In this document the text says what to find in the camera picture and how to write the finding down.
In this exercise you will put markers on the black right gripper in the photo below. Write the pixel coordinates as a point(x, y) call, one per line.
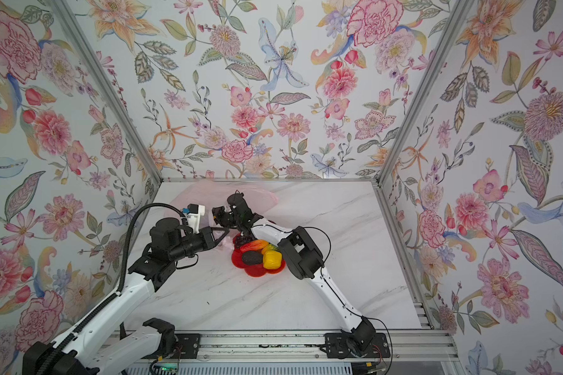
point(234, 220)

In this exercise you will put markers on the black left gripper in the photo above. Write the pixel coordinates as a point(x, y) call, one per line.
point(213, 235)

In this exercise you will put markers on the red yellow mango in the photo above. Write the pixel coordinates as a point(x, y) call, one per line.
point(254, 246)

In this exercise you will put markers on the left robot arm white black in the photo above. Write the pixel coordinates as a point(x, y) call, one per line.
point(79, 350)

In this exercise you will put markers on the dark avocado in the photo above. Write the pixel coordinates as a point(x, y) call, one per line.
point(252, 258)

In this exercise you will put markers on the yellow lemon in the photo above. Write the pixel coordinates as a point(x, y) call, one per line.
point(272, 260)

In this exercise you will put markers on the red flower-shaped plate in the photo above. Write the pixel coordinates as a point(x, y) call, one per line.
point(253, 271)

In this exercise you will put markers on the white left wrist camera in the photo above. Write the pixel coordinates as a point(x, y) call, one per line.
point(193, 215)

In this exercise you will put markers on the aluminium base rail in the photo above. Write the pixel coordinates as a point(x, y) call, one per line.
point(316, 346)

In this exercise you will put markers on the left aluminium corner post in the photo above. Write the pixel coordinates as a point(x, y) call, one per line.
point(73, 30)

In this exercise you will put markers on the aluminium corner post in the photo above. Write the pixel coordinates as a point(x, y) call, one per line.
point(73, 30)
point(455, 21)

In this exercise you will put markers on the right aluminium corner post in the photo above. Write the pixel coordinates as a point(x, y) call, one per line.
point(455, 21)

